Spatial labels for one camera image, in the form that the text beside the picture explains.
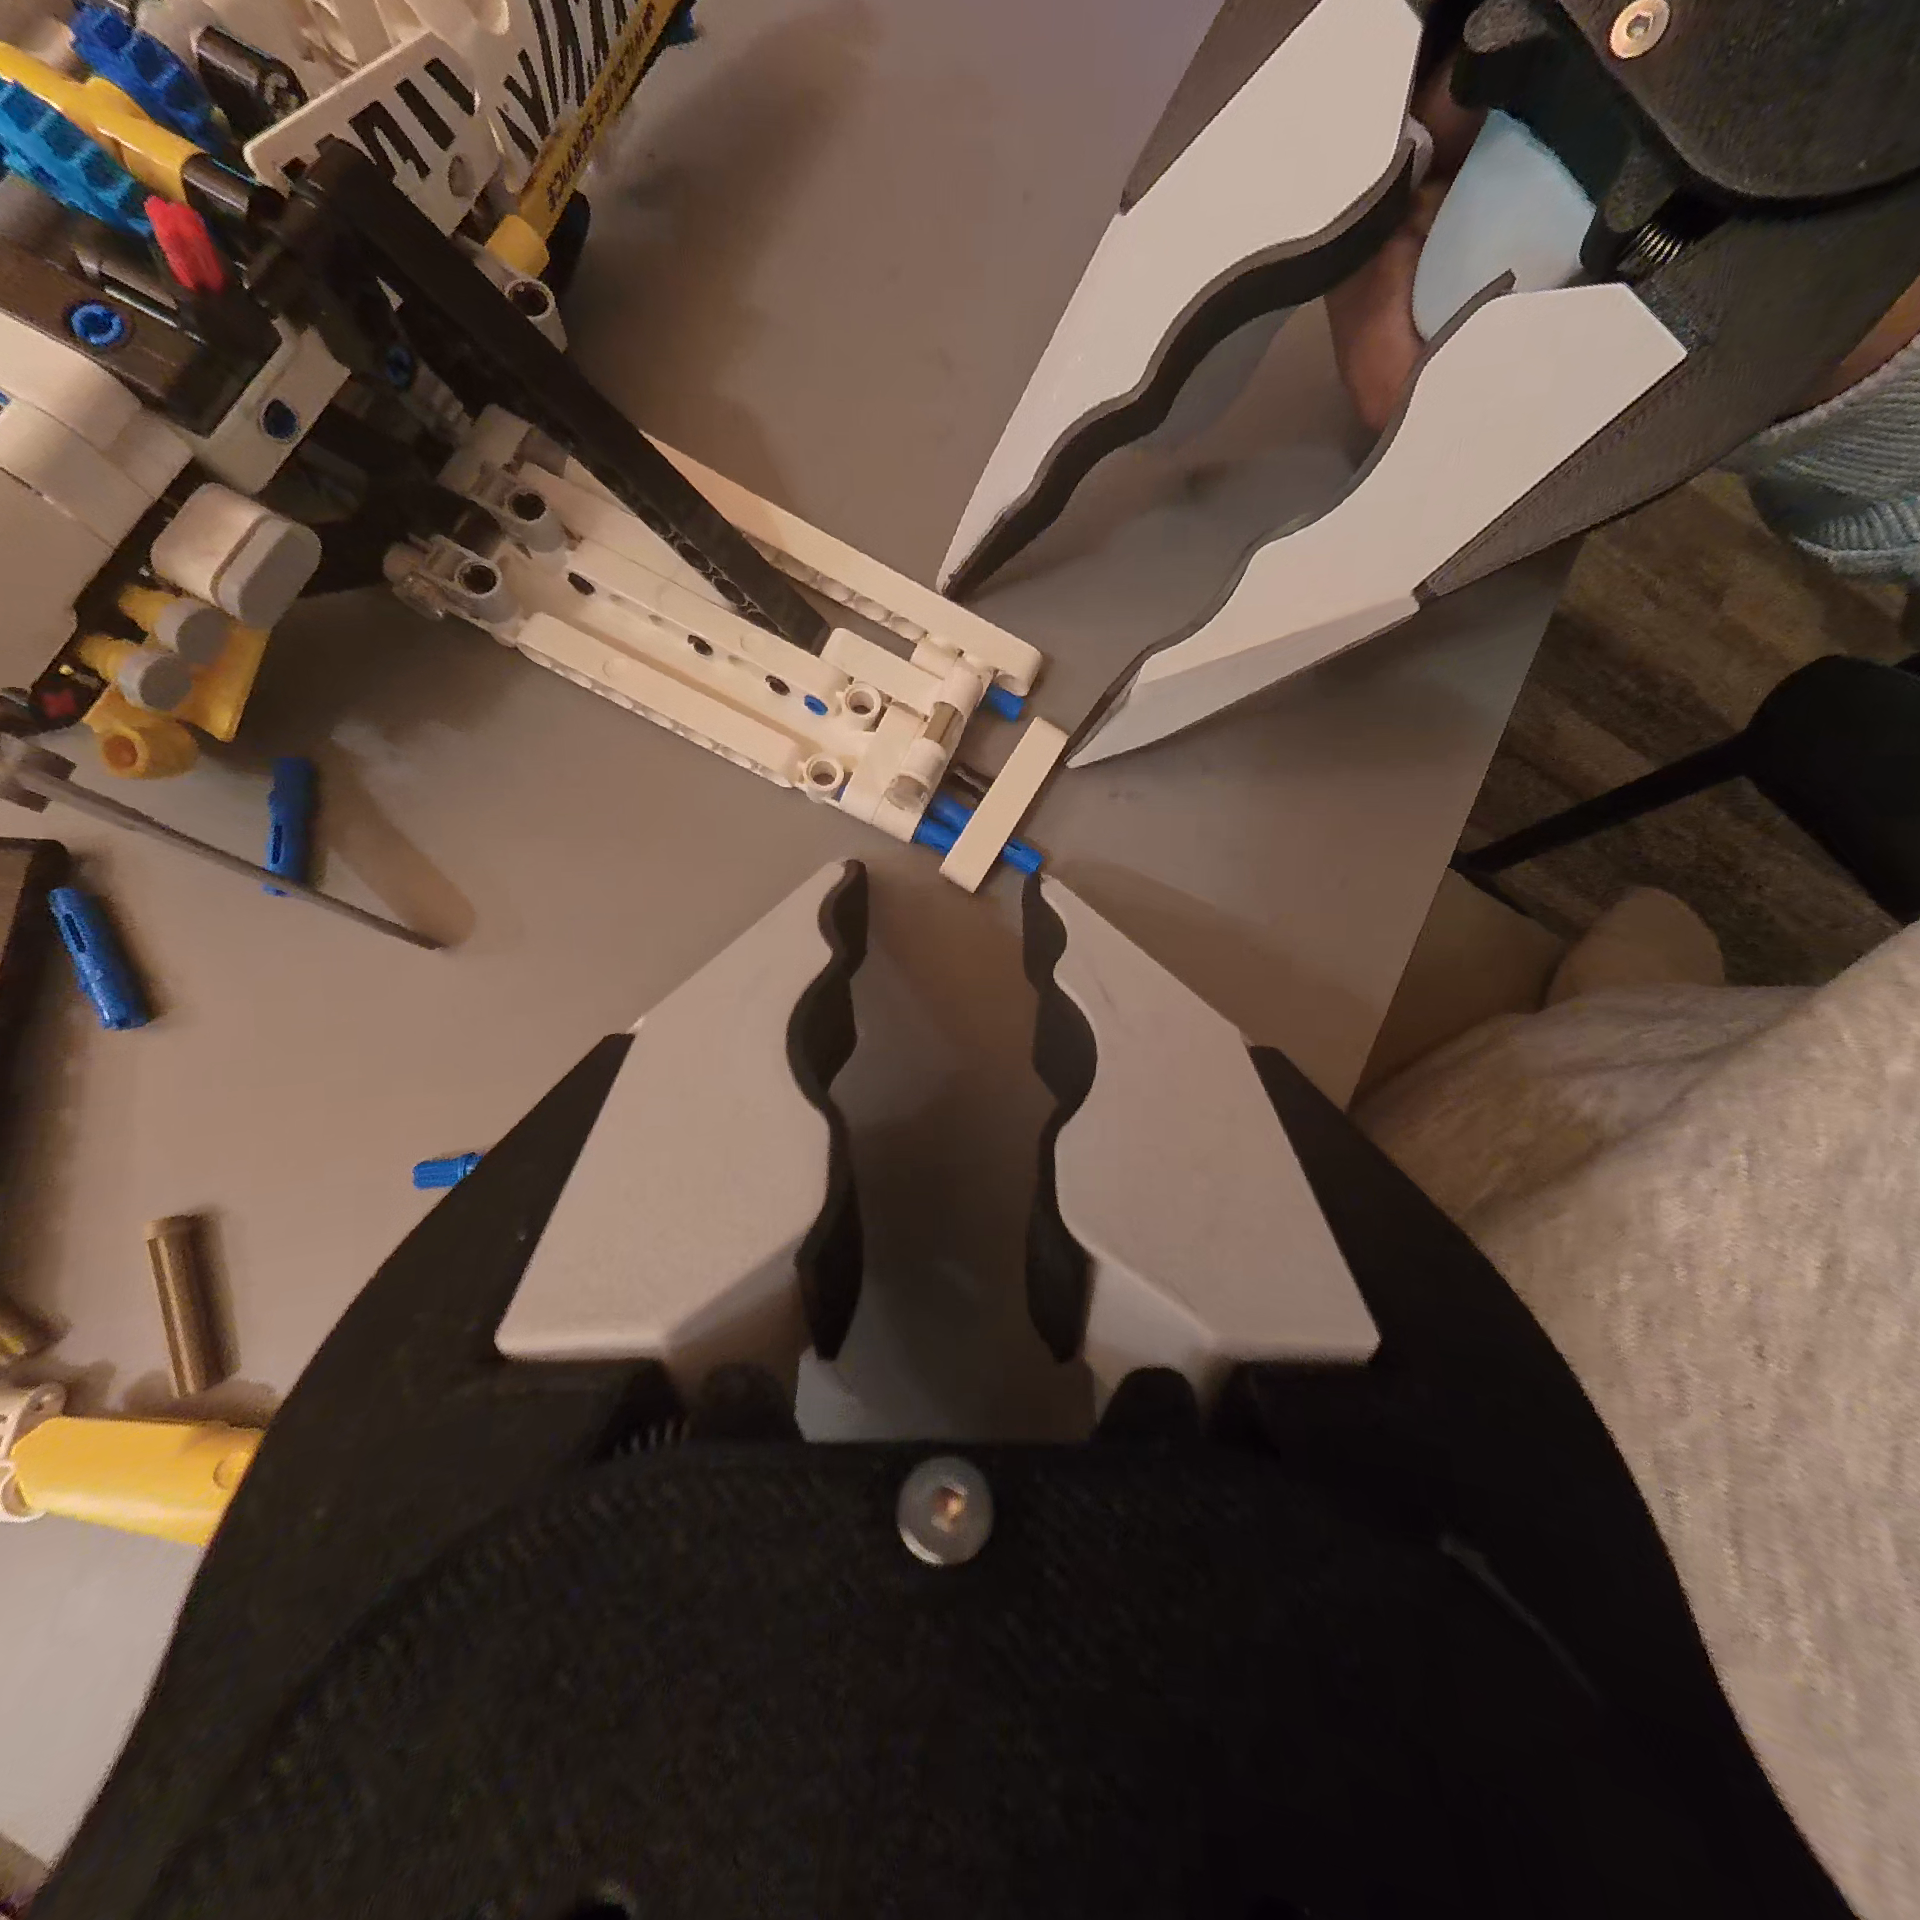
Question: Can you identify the dark tan lego axle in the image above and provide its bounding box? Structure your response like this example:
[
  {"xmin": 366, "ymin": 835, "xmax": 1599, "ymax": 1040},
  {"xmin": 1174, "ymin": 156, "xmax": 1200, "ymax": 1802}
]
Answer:
[{"xmin": 142, "ymin": 1213, "xmax": 242, "ymax": 1393}]

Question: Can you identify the zebra striped lego helicopter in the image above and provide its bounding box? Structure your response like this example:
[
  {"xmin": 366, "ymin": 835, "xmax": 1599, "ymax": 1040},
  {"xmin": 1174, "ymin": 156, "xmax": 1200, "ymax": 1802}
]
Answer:
[{"xmin": 0, "ymin": 0, "xmax": 835, "ymax": 948}]

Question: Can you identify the long black lego beam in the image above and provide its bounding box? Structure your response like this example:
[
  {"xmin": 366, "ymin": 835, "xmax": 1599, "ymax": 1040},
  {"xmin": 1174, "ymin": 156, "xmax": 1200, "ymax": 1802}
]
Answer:
[{"xmin": 0, "ymin": 835, "xmax": 72, "ymax": 1115}]

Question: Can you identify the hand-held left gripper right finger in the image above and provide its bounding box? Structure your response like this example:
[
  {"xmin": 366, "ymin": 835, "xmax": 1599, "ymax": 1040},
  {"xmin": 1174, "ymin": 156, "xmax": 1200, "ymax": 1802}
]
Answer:
[{"xmin": 1018, "ymin": 871, "xmax": 1382, "ymax": 1420}]

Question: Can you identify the yellow curved lego panel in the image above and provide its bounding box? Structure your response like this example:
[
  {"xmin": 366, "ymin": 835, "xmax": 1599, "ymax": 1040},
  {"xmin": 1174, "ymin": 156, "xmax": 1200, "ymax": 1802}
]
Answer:
[{"xmin": 0, "ymin": 1375, "xmax": 267, "ymax": 1549}]

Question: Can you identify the white beam with blue pins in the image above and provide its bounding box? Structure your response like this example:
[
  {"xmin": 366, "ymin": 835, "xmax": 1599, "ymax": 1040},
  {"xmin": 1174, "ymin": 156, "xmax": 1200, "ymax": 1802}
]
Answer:
[{"xmin": 918, "ymin": 713, "xmax": 1072, "ymax": 898}]

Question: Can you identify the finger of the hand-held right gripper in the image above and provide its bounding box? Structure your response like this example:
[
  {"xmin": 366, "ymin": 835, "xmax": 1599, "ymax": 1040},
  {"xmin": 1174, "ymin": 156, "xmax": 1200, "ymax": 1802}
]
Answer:
[
  {"xmin": 1064, "ymin": 269, "xmax": 1690, "ymax": 771},
  {"xmin": 936, "ymin": 0, "xmax": 1436, "ymax": 600}
]

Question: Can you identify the white lego skid assembly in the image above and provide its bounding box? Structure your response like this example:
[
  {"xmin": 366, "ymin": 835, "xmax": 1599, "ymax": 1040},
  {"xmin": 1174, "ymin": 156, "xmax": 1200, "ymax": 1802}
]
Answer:
[{"xmin": 385, "ymin": 446, "xmax": 1032, "ymax": 843}]

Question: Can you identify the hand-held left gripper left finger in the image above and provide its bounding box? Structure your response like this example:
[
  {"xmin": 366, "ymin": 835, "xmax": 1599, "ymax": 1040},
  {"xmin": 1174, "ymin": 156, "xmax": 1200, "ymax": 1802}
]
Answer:
[{"xmin": 494, "ymin": 857, "xmax": 872, "ymax": 1370}]

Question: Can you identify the long white lego beam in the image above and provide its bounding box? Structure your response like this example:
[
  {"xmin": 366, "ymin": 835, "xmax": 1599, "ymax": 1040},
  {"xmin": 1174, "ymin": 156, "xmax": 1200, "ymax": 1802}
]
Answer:
[{"xmin": 646, "ymin": 432, "xmax": 1049, "ymax": 695}]

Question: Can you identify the person's right forearm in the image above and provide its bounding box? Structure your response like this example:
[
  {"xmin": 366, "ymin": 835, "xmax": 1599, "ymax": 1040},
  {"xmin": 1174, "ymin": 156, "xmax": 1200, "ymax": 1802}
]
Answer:
[{"xmin": 1742, "ymin": 334, "xmax": 1920, "ymax": 581}]

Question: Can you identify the person's right hand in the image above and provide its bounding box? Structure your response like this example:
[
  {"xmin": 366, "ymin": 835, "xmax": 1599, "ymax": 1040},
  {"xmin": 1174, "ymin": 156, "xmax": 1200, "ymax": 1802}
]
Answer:
[{"xmin": 1326, "ymin": 43, "xmax": 1486, "ymax": 440}]

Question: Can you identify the black chair seat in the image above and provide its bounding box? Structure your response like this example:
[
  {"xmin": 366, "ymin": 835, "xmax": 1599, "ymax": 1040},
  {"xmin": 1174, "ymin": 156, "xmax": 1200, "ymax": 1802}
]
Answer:
[{"xmin": 1460, "ymin": 651, "xmax": 1920, "ymax": 905}]

